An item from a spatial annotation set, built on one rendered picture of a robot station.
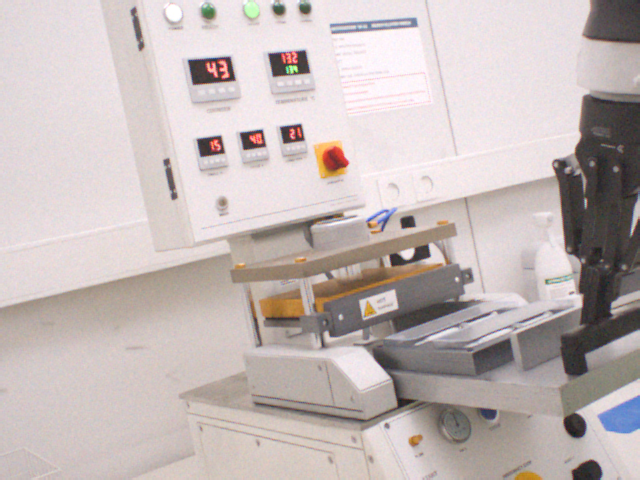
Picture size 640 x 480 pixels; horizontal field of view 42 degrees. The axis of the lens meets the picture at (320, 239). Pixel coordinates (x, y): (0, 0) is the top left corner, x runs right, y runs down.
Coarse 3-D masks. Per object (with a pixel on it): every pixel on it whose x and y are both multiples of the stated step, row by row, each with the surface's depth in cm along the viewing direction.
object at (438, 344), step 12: (540, 300) 101; (504, 312) 98; (540, 312) 94; (552, 312) 95; (516, 324) 91; (528, 324) 92; (480, 336) 88; (492, 336) 89; (444, 348) 89; (456, 348) 88; (468, 348) 87
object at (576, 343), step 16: (592, 320) 81; (608, 320) 81; (624, 320) 82; (560, 336) 79; (576, 336) 78; (592, 336) 79; (608, 336) 80; (560, 352) 79; (576, 352) 77; (576, 368) 78
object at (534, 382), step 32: (544, 320) 86; (576, 320) 89; (512, 352) 84; (544, 352) 85; (608, 352) 84; (416, 384) 92; (448, 384) 87; (480, 384) 84; (512, 384) 80; (544, 384) 77; (576, 384) 77; (608, 384) 80
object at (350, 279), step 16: (336, 272) 115; (352, 272) 114; (368, 272) 123; (384, 272) 118; (400, 272) 114; (416, 272) 112; (320, 288) 115; (336, 288) 111; (352, 288) 107; (272, 304) 114; (288, 304) 111; (320, 304) 105; (272, 320) 115; (288, 320) 112
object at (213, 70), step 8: (200, 64) 119; (208, 64) 120; (216, 64) 120; (224, 64) 121; (200, 72) 119; (208, 72) 119; (216, 72) 120; (224, 72) 121; (200, 80) 119; (208, 80) 119; (216, 80) 120
